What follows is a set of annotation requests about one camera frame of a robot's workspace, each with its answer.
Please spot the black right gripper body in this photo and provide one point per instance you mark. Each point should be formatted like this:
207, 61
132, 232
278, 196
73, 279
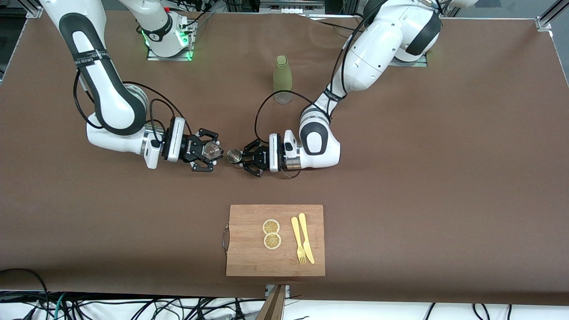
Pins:
191, 149

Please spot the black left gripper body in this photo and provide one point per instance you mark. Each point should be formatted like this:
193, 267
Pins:
262, 158

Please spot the clear glass shaker cup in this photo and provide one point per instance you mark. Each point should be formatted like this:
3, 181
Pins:
213, 151

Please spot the steel jigger measuring cup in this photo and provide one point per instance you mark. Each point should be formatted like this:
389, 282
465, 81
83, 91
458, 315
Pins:
234, 156

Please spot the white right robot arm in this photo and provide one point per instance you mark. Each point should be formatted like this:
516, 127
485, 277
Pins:
115, 111

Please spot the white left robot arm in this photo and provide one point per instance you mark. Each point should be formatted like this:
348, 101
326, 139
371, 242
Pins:
378, 49

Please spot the brown table cover sheet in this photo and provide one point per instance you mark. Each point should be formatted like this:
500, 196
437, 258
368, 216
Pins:
284, 191

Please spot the lemon slice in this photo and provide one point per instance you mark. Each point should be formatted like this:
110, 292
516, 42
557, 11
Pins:
272, 241
271, 226

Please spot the olive green bottle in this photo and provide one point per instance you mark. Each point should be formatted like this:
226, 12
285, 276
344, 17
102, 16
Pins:
282, 78

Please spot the wooden cutting board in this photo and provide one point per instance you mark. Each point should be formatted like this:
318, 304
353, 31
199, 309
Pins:
275, 249

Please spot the yellow plastic fork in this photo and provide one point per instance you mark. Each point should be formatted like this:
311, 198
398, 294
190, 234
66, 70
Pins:
298, 240

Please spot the yellow plastic knife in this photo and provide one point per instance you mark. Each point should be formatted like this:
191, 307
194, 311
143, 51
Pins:
306, 240

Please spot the grey power strip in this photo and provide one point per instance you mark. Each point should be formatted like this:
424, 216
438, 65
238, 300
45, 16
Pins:
291, 5

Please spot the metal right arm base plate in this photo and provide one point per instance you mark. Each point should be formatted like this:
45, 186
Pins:
153, 57

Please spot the wooden post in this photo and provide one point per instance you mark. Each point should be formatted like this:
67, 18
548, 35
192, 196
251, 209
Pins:
272, 306

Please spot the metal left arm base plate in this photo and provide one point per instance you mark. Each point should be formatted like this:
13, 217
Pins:
418, 62

